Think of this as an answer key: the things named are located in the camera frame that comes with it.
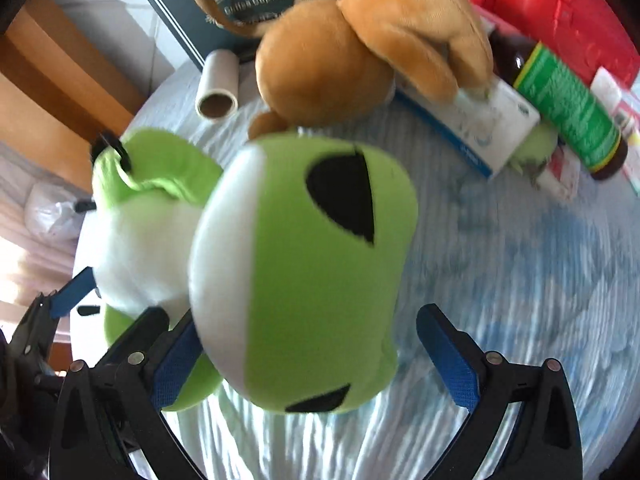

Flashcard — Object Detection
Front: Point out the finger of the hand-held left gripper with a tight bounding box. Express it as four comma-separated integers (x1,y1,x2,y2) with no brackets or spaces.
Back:
10,266,97,361

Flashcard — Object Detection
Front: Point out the clear plastic bag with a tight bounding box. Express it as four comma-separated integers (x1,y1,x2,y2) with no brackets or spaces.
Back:
22,180,96,251

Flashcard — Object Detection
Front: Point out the pink cloth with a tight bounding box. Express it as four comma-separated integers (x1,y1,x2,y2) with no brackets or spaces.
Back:
0,140,86,306

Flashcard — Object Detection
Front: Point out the pink and white packet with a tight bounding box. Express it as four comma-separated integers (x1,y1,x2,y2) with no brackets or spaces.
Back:
589,66,640,158

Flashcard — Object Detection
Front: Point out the wooden door frame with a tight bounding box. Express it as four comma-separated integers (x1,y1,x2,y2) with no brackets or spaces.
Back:
0,0,151,191

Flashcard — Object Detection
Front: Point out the brown bottle with green label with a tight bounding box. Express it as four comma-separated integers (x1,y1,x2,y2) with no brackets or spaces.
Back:
487,27,630,182

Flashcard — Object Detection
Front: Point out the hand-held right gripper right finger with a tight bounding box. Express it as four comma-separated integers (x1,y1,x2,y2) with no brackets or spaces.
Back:
416,302,586,480

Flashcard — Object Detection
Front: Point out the small red white box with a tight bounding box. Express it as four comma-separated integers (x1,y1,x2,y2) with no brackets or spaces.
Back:
542,152,583,203

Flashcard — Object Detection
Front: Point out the green frog plush toy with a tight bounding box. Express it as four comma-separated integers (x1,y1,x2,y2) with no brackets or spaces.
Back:
90,127,420,417

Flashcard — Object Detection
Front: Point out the cloth-covered round desktop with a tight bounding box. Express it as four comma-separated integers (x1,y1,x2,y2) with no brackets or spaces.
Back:
70,57,640,480

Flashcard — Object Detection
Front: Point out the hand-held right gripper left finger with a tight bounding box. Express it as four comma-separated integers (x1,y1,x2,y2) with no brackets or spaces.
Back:
49,305,208,480

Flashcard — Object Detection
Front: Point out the green plush ball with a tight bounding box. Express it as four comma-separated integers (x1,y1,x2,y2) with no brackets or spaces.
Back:
505,122,561,183

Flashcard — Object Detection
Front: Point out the white cardboard roll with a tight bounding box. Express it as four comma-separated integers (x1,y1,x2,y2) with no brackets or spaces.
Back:
195,49,241,122

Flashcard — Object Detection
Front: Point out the brown plush toy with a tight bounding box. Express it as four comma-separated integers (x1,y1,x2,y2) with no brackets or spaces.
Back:
247,0,496,141

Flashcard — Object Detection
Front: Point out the white and blue box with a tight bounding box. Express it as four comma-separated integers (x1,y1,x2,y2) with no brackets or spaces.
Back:
395,72,543,181

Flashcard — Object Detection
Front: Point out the dark green gift bag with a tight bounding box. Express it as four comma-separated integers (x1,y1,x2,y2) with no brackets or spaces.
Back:
142,0,361,73

